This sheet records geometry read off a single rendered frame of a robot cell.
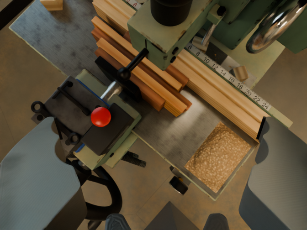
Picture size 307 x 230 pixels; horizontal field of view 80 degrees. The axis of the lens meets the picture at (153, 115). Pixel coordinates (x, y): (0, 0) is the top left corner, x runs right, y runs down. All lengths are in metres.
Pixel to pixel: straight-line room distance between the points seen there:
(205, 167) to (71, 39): 0.40
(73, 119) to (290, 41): 0.41
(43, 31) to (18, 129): 1.15
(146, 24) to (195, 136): 0.25
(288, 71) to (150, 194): 1.33
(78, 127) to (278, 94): 1.46
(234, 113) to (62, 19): 0.43
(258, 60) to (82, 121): 0.49
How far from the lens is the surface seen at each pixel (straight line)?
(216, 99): 0.39
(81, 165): 0.51
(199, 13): 0.29
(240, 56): 0.60
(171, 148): 0.40
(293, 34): 0.43
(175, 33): 0.27
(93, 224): 0.52
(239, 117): 0.40
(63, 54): 0.48
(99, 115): 0.29
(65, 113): 0.33
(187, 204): 1.40
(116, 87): 0.35
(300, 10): 0.34
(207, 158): 0.39
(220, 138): 0.40
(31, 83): 1.61
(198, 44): 0.54
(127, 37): 0.41
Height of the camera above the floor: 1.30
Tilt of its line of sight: 84 degrees down
